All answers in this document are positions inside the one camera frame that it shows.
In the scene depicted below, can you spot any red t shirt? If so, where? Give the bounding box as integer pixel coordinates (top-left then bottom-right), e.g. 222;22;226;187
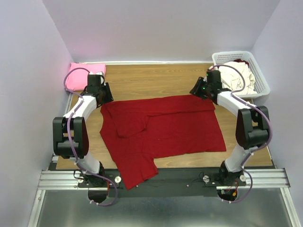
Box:
100;95;226;190

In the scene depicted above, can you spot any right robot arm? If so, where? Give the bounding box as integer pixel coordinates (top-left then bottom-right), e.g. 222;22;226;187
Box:
190;70;272;185

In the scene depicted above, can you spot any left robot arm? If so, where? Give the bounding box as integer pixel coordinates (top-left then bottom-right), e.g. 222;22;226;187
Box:
53;72;114;187

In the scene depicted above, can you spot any folded pink t shirt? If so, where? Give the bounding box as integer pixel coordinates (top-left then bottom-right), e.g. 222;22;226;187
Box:
65;62;107;91

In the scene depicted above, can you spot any cream white t shirt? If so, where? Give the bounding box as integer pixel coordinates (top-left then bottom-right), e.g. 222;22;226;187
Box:
218;61;257;96

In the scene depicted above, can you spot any dark red shirt in basket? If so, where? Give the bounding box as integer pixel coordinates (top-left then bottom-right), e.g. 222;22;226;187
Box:
234;59;249;67

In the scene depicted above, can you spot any white plastic basket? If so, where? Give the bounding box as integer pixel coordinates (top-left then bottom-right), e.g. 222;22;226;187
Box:
212;51;270;99

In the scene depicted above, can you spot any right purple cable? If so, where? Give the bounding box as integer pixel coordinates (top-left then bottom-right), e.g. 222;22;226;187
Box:
207;65;274;204

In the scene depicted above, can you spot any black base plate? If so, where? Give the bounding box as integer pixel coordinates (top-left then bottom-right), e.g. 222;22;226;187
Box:
75;167;246;201

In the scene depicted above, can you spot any aluminium frame rail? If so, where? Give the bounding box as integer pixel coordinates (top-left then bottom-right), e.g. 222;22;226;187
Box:
28;157;300;227

